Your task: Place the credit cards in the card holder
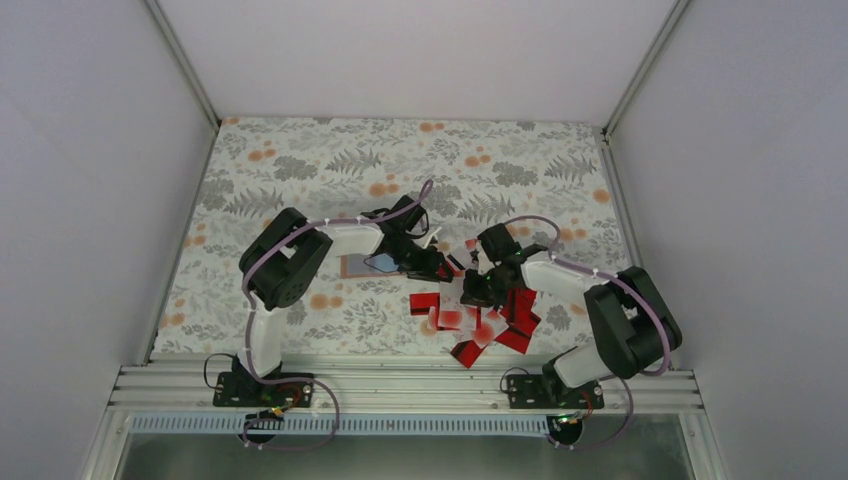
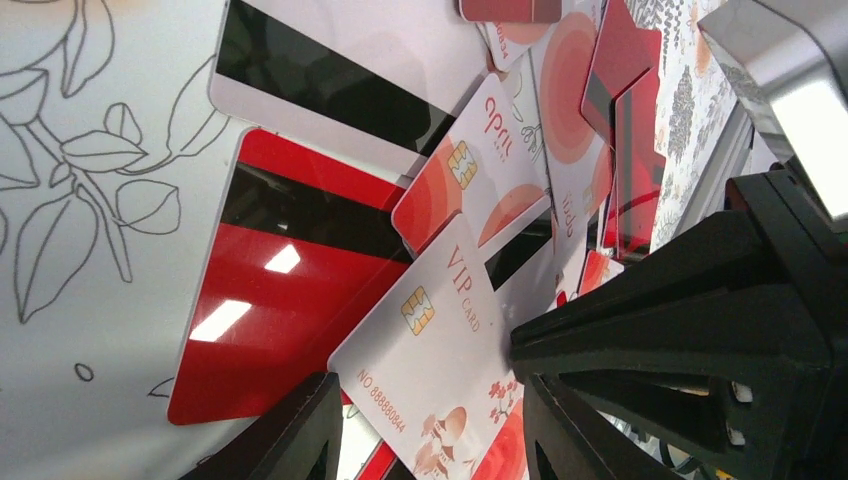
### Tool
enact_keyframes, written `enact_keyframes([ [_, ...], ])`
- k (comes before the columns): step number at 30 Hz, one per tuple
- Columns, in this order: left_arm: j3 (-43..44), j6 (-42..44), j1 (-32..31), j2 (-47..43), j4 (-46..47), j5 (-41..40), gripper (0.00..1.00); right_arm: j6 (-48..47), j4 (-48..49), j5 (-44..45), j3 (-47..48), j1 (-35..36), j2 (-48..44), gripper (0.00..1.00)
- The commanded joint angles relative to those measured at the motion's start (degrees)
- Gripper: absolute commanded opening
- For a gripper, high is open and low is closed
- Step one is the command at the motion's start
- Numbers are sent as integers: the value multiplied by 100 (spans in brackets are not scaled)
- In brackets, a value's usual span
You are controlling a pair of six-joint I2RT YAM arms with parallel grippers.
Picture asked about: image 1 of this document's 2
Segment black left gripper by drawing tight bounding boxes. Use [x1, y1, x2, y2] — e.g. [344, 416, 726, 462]
[390, 233, 452, 283]

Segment tan leather card holder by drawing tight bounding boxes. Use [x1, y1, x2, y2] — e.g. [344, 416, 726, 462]
[340, 253, 400, 279]

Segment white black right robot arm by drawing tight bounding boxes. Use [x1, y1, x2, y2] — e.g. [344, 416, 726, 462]
[462, 251, 683, 407]

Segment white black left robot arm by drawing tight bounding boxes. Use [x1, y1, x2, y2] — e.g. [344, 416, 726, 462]
[238, 203, 454, 405]

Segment red card bottom of pile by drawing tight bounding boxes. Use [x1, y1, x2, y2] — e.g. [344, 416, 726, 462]
[450, 340, 486, 369]

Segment floral patterned table mat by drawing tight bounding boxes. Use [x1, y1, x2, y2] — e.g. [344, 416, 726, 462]
[153, 117, 632, 357]

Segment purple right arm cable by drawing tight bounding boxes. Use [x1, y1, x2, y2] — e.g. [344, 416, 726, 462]
[503, 215, 674, 452]

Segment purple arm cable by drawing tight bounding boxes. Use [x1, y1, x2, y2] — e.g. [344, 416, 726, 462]
[503, 215, 674, 452]
[239, 178, 435, 452]

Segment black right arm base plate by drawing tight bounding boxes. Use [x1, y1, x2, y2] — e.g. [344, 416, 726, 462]
[503, 373, 605, 410]

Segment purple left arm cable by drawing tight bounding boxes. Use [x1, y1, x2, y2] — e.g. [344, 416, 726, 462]
[239, 178, 435, 452]

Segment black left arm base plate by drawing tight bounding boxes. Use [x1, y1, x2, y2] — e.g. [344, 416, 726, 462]
[212, 371, 315, 409]

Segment perforated grey cable duct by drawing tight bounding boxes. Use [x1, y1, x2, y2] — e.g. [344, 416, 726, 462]
[128, 412, 548, 437]

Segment aluminium rail frame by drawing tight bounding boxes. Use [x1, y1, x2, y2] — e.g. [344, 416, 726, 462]
[108, 354, 704, 414]

